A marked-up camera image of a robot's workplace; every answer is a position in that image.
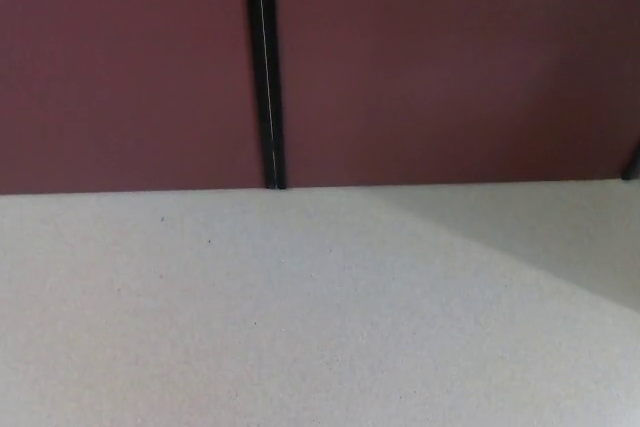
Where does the black door edge strip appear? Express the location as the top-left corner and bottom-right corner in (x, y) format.
(241, 0), (289, 191)

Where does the maroon door leaf with handle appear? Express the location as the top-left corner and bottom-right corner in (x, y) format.
(269, 0), (640, 191)

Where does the maroon door leaf without handle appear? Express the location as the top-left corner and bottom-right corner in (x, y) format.
(0, 0), (267, 196)

